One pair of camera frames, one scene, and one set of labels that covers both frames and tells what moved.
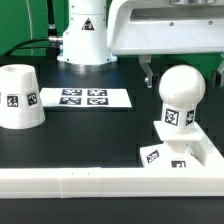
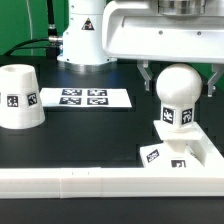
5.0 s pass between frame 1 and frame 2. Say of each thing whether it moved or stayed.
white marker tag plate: stayed
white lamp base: stayed
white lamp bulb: stayed
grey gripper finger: moved
